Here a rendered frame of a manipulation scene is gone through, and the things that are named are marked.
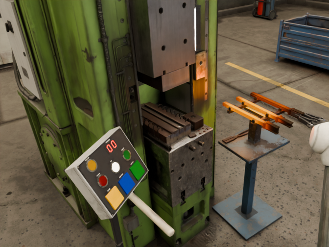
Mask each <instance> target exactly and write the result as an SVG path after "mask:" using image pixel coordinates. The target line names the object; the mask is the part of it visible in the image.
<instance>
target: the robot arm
mask: <svg viewBox="0 0 329 247"><path fill-rule="evenodd" d="M291 115H292V116H294V117H297V118H298V121H300V122H301V123H303V124H305V125H306V126H307V127H308V128H310V127H311V126H312V127H313V128H312V131H311V134H310V139H309V144H310V146H311V148H312V150H313V151H314V152H316V153H319V154H320V158H321V162H322V164H323V165H325V168H324V179H323V188H322V199H321V212H320V222H319V232H318V242H317V247H329V121H328V120H325V119H323V117H319V116H316V115H312V114H310V113H306V114H305V113H304V116H301V114H299V113H297V112H295V111H293V110H291Z"/></svg>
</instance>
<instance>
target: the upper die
mask: <svg viewBox="0 0 329 247"><path fill-rule="evenodd" d="M137 76H138V81H140V82H142V83H144V84H146V85H148V86H150V87H153V88H155V89H157V90H159V91H161V92H164V91H167V90H169V89H172V88H174V87H176V86H179V85H181V84H184V83H186V82H189V65H188V66H187V65H186V66H185V67H183V68H180V69H177V70H175V71H172V72H169V73H167V74H164V73H163V75H161V76H159V77H156V78H152V77H150V76H148V75H145V74H143V73H140V72H138V71H137Z"/></svg>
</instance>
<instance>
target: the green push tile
mask: <svg viewBox="0 0 329 247"><path fill-rule="evenodd" d="M129 170H130V171H131V173H132V174H133V176H134V177H135V179H136V180H137V181H138V180H139V179H140V178H141V176H142V175H143V174H144V173H145V170H144V169H143V167H142V166H141V164H140V163H139V161H138V160H136V161H135V162H134V164H133V165H132V166H131V167H130V168H129Z"/></svg>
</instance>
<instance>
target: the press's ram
mask: <svg viewBox="0 0 329 247"><path fill-rule="evenodd" d="M129 9H130V17H131V26H132V34H133V42H134V51H135V60H136V68H137V71H138V72H140V73H143V74H145V75H148V76H150V77H152V78H156V77H159V76H161V75H163V73H164V74H167V73H169V72H172V71H175V70H177V69H180V68H183V67H185V66H186V65H187V66H188V65H191V64H194V63H195V0H129Z"/></svg>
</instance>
